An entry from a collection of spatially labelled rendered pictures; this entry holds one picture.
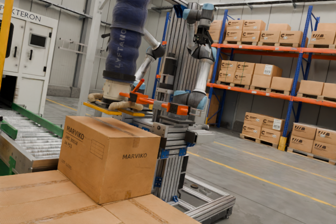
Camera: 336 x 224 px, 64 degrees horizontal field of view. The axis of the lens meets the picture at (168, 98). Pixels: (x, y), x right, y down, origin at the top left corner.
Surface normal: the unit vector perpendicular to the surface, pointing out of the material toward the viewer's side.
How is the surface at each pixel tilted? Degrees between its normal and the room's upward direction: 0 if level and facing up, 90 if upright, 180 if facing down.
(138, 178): 90
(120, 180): 90
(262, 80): 89
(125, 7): 79
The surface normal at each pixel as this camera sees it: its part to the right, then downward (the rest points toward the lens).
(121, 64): 0.20, -0.18
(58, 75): 0.75, 0.17
